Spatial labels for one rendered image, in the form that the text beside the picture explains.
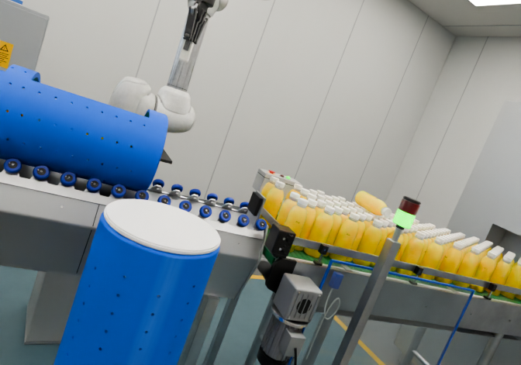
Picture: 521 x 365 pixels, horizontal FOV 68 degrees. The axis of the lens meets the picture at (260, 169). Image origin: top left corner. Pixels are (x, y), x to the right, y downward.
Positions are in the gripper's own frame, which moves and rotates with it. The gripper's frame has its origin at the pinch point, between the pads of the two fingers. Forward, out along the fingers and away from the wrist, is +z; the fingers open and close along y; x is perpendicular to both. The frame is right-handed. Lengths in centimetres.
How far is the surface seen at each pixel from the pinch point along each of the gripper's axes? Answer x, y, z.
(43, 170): -20, 26, 49
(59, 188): -15, 24, 53
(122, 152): -1.0, 19.3, 36.2
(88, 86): -168, -209, 47
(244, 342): 56, -93, 146
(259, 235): 45, -11, 53
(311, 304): 71, 2, 64
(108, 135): -6.0, 21.5, 32.5
